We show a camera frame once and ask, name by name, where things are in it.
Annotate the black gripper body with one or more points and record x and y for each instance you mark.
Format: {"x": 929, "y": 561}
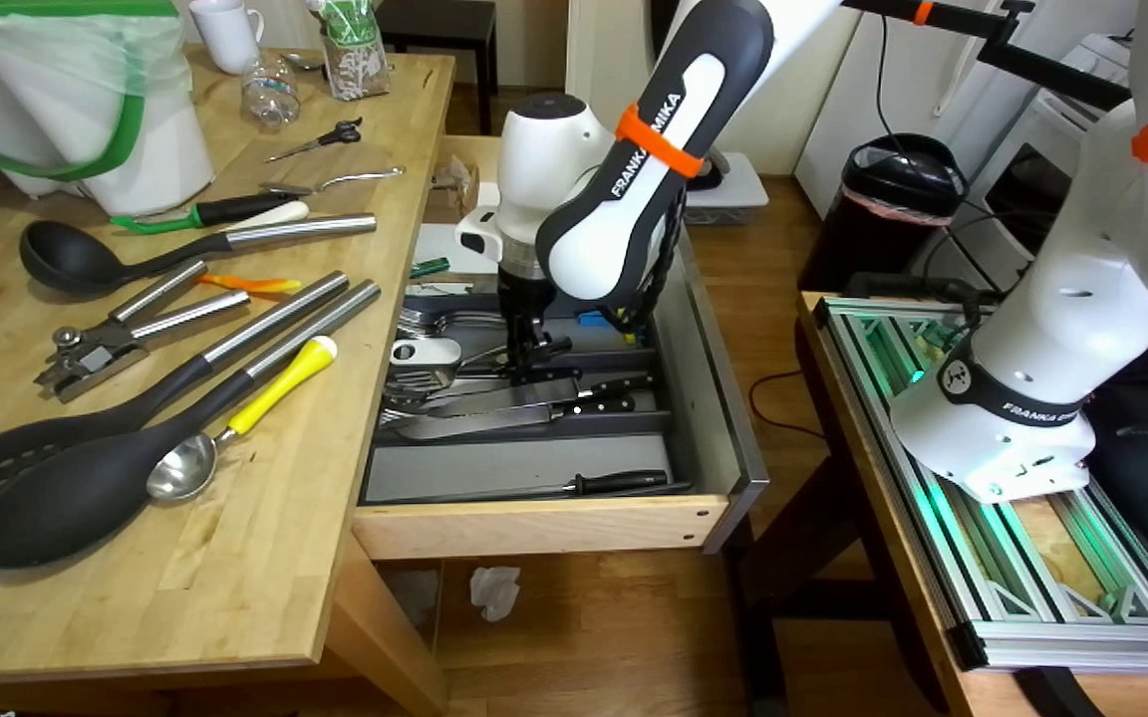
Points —
{"x": 528, "y": 338}

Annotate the white peeler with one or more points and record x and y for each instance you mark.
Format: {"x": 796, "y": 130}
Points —
{"x": 422, "y": 352}

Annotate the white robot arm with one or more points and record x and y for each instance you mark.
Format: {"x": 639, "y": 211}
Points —
{"x": 582, "y": 211}

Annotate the grey cutlery organizer tray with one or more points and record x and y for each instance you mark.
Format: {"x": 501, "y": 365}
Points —
{"x": 477, "y": 434}

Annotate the wooden open drawer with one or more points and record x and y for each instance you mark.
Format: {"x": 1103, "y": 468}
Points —
{"x": 709, "y": 423}

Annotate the black scissors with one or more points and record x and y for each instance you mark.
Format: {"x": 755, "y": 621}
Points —
{"x": 339, "y": 131}

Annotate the glass jar with green items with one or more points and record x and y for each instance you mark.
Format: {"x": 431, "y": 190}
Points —
{"x": 352, "y": 49}

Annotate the small clear glass jar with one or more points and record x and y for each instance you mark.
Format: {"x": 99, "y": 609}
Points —
{"x": 267, "y": 98}

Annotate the black trash bin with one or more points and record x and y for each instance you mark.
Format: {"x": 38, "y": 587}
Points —
{"x": 889, "y": 202}

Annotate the white mug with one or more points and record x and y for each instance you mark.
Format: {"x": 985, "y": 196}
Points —
{"x": 229, "y": 33}

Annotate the steel can opener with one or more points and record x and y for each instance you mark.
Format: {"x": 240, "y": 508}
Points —
{"x": 85, "y": 354}

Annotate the white green plastic bag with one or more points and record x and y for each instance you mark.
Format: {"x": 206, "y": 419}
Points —
{"x": 99, "y": 98}

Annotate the black handled knife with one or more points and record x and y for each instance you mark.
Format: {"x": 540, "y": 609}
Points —
{"x": 620, "y": 483}
{"x": 610, "y": 397}

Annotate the black handled knife front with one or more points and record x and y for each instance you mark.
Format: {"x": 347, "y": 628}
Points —
{"x": 620, "y": 483}

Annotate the orange handled peeler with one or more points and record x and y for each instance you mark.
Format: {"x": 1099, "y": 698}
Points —
{"x": 261, "y": 287}

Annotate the black green handled utensil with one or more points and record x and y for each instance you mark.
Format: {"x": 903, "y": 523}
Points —
{"x": 220, "y": 211}

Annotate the yellow handled ice cream scoop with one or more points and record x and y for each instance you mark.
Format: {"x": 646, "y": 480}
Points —
{"x": 194, "y": 462}

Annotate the black ladle steel handle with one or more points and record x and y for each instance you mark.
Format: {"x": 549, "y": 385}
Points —
{"x": 77, "y": 263}

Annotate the black solid spoon steel handle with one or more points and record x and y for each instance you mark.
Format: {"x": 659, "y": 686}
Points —
{"x": 88, "y": 490}

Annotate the black slotted spoon steel handle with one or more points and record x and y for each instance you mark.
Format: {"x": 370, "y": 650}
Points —
{"x": 38, "y": 439}

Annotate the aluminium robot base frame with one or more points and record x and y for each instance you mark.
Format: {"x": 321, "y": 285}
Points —
{"x": 1023, "y": 583}

